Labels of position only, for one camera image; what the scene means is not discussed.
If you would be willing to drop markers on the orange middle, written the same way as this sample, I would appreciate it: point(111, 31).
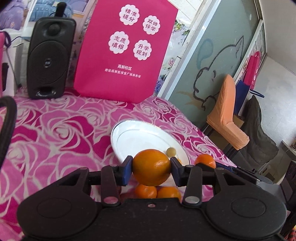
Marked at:
point(169, 192)

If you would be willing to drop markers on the small tan longan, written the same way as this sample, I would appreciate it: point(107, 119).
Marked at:
point(171, 152)

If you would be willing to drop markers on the pink tote bag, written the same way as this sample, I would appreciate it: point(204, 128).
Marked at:
point(123, 49)

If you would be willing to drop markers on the black loudspeaker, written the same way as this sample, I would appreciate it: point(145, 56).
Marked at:
point(49, 57)

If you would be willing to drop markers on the dark grey covered chair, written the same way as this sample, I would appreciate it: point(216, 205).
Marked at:
point(261, 148)

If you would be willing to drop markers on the tangerine back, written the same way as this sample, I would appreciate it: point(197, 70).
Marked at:
point(145, 192)

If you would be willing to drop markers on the blue bag by chair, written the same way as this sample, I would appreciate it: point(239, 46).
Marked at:
point(242, 90)

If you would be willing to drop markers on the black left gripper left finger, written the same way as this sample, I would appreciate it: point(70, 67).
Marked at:
point(64, 210)

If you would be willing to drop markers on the pink bag by door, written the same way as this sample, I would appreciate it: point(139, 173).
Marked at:
point(252, 70)

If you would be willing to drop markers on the pink thermos bottle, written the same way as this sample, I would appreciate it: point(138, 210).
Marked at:
point(4, 66)

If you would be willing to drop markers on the large orange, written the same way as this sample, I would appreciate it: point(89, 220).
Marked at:
point(151, 167)

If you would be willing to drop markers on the tangerine right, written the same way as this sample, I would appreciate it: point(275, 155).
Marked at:
point(206, 159)

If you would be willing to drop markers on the tangerine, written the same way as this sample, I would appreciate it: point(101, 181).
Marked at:
point(145, 192)
point(206, 159)

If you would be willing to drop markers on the orange covered chair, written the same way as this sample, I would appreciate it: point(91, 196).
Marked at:
point(221, 117)

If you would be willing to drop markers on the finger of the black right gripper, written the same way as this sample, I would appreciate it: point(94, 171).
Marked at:
point(245, 174)

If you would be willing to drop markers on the pink rose tablecloth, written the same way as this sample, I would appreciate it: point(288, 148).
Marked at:
point(54, 137)

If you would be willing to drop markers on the white round plate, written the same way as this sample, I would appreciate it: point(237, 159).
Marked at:
point(129, 137)

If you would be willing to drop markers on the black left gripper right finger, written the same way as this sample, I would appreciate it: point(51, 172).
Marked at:
point(229, 207)

